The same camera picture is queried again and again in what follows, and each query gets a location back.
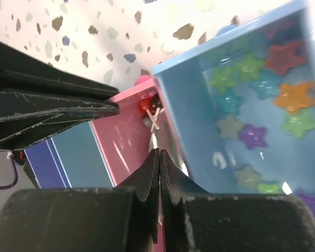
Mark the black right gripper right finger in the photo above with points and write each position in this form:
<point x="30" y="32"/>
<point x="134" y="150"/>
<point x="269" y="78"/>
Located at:
<point x="174" y="184"/>

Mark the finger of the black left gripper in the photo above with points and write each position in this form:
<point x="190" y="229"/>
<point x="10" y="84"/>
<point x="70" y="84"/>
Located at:
<point x="29" y="118"/>
<point x="19" y="71"/>

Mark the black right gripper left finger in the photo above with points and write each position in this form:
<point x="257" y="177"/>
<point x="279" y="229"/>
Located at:
<point x="145" y="181"/>

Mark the silver metal scoop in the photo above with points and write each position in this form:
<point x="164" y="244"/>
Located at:
<point x="164" y="139"/>

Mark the pink candy bin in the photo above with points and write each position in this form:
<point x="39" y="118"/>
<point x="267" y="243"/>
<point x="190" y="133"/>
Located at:
<point x="124" y="143"/>

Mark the purple candy bin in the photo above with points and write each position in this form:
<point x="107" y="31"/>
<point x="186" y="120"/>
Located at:
<point x="46" y="165"/>

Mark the blue end candy bin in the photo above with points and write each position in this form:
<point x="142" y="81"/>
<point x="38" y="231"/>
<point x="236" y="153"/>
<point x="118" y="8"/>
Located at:
<point x="242" y="106"/>

